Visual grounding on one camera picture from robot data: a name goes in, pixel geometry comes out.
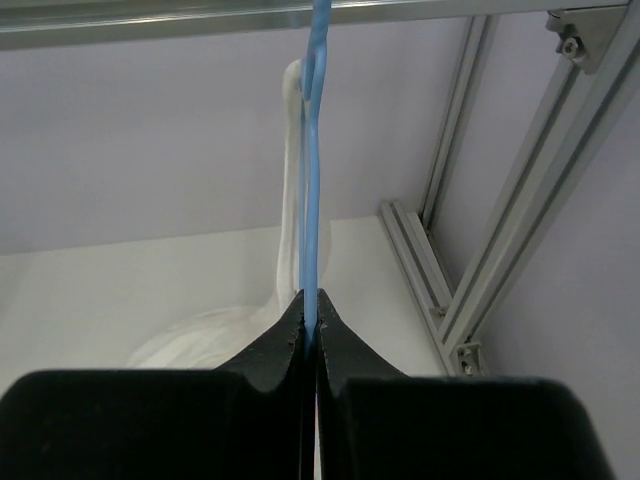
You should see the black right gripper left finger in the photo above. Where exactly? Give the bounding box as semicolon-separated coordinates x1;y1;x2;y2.
1;298;305;479

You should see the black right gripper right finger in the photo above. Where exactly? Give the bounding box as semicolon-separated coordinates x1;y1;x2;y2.
316;292;613;479

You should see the white tank top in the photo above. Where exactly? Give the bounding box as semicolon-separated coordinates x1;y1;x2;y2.
127;60;305;369

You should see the blue wire hanger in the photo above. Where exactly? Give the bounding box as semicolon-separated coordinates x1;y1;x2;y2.
301;1;332;351

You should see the aluminium frame top rail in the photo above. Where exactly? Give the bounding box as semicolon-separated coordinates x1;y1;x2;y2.
1;1;602;50

